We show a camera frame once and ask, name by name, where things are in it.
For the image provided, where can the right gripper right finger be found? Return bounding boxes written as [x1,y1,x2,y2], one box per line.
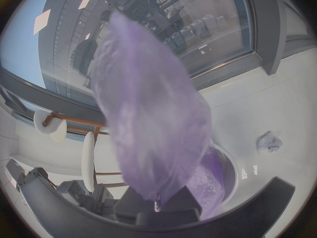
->
[136,185,203,227]

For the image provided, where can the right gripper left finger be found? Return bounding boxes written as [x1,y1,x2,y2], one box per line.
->
[113,186,156,224]

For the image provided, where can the purple plastic bag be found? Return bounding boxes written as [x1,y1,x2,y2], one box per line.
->
[90,11,226,221]

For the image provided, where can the white trash bin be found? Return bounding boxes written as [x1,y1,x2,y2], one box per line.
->
[211,143,240,206]

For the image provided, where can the white cushioned wooden chair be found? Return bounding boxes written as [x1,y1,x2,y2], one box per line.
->
[33,109,124,193]

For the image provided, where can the crumpled white paper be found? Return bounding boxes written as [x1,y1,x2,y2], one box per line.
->
[257,131,283,155]

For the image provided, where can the window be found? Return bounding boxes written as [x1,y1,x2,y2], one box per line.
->
[0,0,312,138]

